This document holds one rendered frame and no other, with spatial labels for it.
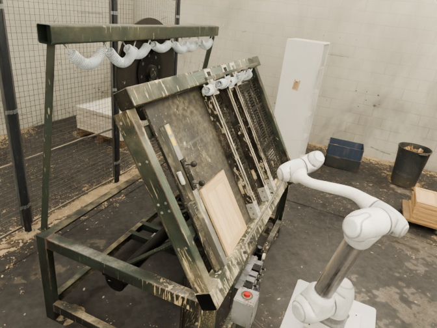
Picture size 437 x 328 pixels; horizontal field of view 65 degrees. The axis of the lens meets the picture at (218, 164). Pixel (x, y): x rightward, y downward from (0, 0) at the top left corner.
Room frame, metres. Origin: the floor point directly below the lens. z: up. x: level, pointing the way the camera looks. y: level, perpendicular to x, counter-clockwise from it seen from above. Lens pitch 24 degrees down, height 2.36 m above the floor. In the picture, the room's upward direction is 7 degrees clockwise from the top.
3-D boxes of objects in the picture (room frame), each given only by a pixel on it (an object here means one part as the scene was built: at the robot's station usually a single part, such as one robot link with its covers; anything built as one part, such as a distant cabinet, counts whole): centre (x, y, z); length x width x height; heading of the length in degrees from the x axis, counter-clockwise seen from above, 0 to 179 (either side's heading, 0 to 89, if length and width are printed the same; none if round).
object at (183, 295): (2.74, 0.19, 0.41); 2.20 x 1.38 x 0.83; 160
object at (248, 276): (1.90, -0.33, 0.69); 0.50 x 0.14 x 0.24; 160
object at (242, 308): (1.46, -0.24, 0.84); 0.12 x 0.12 x 0.18; 70
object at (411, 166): (5.39, -3.16, 0.33); 0.52 x 0.51 x 0.65; 157
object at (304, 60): (5.99, -1.24, 1.03); 0.61 x 0.58 x 2.05; 157
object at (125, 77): (2.79, 0.62, 1.85); 0.80 x 0.06 x 0.80; 160
